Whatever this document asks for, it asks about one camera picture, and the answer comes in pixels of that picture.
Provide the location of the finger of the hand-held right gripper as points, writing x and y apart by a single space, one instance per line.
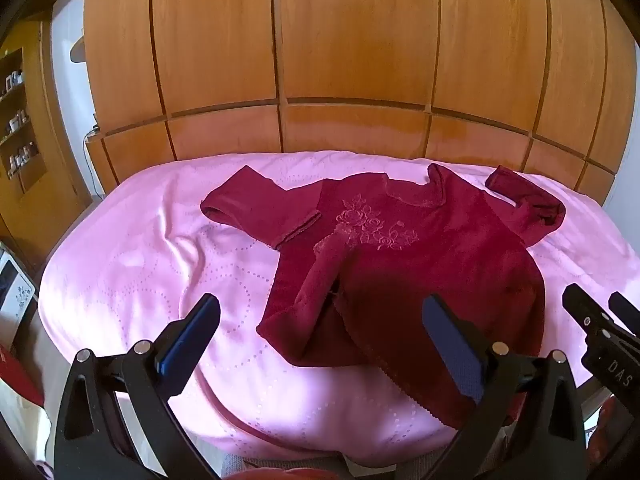
627 310
582 307

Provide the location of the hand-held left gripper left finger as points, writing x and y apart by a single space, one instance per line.
192 332

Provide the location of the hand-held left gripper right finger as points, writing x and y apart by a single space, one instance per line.
452 347

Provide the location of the dark red embroidered sweater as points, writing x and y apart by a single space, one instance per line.
400 270

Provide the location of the red cloth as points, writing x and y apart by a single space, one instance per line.
612 430

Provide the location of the pink quilted bedspread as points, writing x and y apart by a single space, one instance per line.
125 260

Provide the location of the white patterned box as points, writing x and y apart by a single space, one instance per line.
15 290

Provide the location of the wooden shelf cabinet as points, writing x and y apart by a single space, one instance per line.
30 205

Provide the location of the group of small bottles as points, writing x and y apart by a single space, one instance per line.
20 157

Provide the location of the wooden wardrobe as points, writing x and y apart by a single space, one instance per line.
350 35

